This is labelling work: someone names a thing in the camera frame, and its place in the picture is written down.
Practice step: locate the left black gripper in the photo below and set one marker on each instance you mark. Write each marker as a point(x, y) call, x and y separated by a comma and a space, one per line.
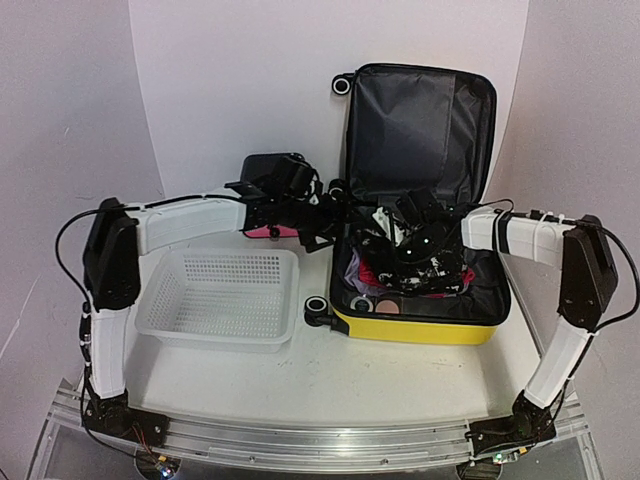
point(333, 222)

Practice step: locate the black white patterned garment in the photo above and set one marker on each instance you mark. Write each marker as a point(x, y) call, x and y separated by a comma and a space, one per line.
point(376, 250)

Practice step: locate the red t-shirt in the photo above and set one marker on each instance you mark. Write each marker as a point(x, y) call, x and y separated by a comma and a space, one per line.
point(460, 284)

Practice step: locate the yellow Pikachu hard-shell suitcase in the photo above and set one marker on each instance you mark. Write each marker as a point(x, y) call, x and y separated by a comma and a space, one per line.
point(409, 128)

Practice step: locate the purple garment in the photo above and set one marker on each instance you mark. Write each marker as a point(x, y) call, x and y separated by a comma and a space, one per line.
point(352, 273)

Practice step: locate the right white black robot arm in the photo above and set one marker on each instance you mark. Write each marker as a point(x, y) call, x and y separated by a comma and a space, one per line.
point(580, 251)

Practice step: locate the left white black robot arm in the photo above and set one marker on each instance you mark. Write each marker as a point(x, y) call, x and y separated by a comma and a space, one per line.
point(148, 273)

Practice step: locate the black pink drawer organizer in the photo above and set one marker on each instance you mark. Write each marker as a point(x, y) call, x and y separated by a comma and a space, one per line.
point(263, 232)

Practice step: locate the pink powder makeup compact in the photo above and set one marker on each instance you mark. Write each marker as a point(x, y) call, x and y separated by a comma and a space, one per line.
point(388, 306)

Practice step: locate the white perforated plastic basket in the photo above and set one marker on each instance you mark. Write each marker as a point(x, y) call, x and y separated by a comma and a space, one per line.
point(239, 300)

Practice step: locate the small green circuit board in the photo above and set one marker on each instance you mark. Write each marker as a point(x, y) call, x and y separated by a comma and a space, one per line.
point(160, 470)

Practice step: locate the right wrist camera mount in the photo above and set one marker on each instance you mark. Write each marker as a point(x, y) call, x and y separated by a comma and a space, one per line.
point(414, 216)

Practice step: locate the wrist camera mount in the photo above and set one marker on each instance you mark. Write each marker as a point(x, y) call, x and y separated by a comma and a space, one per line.
point(414, 216)
point(277, 177)

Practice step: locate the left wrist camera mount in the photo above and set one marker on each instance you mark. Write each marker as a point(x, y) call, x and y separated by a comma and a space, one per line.
point(277, 177)

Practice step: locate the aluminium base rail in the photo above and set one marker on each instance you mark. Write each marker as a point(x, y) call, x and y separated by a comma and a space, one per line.
point(346, 450)

